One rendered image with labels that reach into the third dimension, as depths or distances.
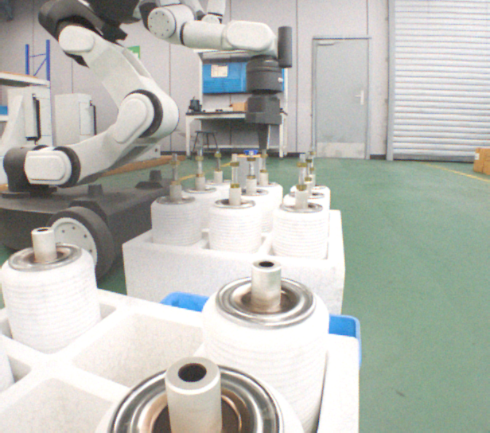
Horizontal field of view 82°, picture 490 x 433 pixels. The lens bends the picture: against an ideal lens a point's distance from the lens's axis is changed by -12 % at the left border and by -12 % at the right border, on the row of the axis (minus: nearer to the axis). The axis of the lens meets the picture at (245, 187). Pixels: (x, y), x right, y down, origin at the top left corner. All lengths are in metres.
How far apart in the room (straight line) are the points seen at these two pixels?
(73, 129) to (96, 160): 2.20
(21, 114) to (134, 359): 2.63
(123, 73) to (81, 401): 0.88
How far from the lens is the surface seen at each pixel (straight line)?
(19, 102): 2.94
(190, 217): 0.59
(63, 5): 1.22
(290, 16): 6.06
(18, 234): 1.12
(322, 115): 5.66
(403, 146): 5.78
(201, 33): 0.85
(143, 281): 0.62
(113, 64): 1.05
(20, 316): 0.36
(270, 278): 0.23
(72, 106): 3.29
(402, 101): 5.80
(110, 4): 1.08
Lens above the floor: 0.37
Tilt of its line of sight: 9 degrees down
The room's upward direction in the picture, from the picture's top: straight up
